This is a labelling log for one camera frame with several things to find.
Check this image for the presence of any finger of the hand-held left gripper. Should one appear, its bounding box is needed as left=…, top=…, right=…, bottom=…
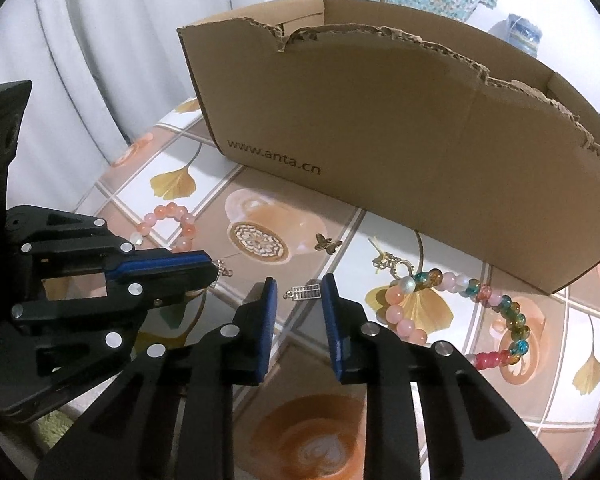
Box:
left=0, top=267, right=220, bottom=396
left=5, top=204, right=213, bottom=281

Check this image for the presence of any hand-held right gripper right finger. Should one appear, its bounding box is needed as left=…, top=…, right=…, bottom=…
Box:
left=321, top=272, right=563, bottom=480

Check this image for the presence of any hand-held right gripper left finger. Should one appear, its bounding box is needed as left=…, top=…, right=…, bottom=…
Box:
left=34, top=276, right=279, bottom=480

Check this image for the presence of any silver abacus charm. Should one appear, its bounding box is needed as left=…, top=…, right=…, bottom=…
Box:
left=283, top=282, right=323, bottom=302

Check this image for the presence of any thin silver chain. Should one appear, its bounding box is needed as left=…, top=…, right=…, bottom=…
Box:
left=210, top=258, right=234, bottom=288

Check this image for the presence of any multicolour glass bead bracelet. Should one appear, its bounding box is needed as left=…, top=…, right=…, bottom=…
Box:
left=412, top=267, right=532, bottom=371

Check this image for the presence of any brown cardboard box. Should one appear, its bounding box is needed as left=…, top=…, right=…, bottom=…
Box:
left=176, top=0, right=600, bottom=296

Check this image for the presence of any bronze butterfly charm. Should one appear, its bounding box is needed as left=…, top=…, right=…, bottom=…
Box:
left=314, top=233, right=344, bottom=254

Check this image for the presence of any white curtain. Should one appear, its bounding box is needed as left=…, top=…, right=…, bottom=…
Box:
left=0, top=0, right=241, bottom=171

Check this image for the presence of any tile-patterned tablecloth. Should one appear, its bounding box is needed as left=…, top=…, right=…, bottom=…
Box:
left=30, top=95, right=600, bottom=480

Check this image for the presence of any pale fluffy blanket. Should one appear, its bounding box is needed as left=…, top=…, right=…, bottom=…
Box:
left=30, top=407, right=87, bottom=453

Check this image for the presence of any pink bead bracelet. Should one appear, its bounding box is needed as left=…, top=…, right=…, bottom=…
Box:
left=376, top=275, right=428, bottom=345
left=130, top=202, right=199, bottom=254

